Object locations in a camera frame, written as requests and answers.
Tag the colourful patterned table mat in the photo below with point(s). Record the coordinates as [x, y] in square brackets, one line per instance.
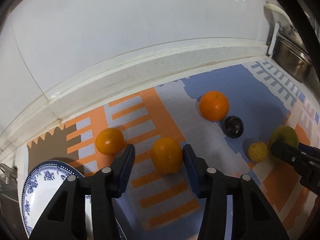
[155, 206]

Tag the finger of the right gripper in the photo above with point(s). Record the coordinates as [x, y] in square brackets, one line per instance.
[309, 150]
[293, 156]

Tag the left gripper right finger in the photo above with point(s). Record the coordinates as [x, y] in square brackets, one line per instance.
[253, 215]

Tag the orange tangerine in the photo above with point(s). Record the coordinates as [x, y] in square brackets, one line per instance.
[213, 106]
[110, 141]
[166, 156]

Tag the cream pan handle lower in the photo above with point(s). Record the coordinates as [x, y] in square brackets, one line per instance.
[280, 11]

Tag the stainless steel pot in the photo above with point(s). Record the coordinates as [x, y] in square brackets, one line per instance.
[291, 58]

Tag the dark plum back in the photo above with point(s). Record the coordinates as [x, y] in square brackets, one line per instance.
[234, 127]

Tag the blue white porcelain plate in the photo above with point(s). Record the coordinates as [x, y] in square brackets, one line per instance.
[39, 187]

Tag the green yellow apple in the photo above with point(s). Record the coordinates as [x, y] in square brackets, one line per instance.
[285, 134]

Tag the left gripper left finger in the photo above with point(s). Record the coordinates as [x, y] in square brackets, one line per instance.
[64, 216]

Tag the small yellow fruit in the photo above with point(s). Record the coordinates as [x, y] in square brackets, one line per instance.
[257, 152]

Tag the stainless steel sink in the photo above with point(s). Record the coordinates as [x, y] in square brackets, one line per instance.
[11, 221]

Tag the white metal rack bracket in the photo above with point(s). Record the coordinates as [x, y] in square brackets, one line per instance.
[272, 41]

